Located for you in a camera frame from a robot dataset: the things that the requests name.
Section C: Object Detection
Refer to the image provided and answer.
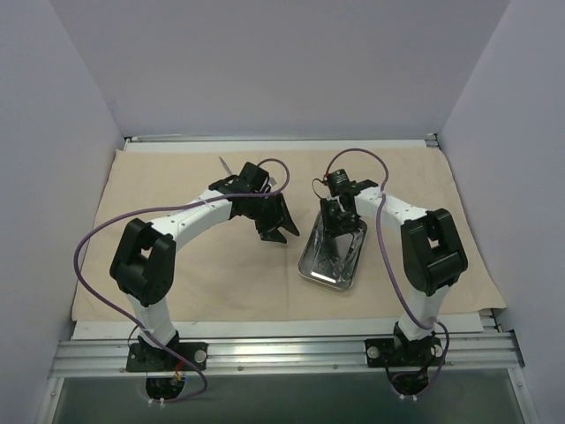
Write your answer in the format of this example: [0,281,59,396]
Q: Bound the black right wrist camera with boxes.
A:
[323,169,351,197]

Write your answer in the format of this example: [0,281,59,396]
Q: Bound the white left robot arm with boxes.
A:
[109,176,299,370]

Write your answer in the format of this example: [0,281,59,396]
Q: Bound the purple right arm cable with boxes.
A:
[325,148,449,397]

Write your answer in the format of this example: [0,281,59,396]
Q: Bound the steel surgical scissors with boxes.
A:
[218,156,235,176]

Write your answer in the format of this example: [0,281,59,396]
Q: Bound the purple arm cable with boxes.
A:
[72,158,290,405]
[325,148,449,397]

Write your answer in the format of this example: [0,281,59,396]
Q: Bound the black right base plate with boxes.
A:
[364,337,443,368]

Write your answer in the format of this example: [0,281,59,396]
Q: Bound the stainless steel instrument tray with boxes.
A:
[298,214,367,292]

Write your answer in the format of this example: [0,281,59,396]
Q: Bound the aluminium front rail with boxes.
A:
[49,332,522,378]

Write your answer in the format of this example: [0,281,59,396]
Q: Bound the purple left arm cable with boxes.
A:
[72,158,290,405]

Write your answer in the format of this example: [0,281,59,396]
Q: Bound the steel surgical forceps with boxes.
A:
[317,231,364,284]

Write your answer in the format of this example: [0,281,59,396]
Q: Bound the beige cloth wrap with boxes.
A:
[72,148,506,322]

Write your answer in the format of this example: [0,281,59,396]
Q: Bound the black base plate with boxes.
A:
[125,340,208,373]
[364,337,443,368]

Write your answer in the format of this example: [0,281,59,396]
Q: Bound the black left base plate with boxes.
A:
[125,340,208,373]

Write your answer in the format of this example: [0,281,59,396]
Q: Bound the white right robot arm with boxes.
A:
[320,172,468,365]

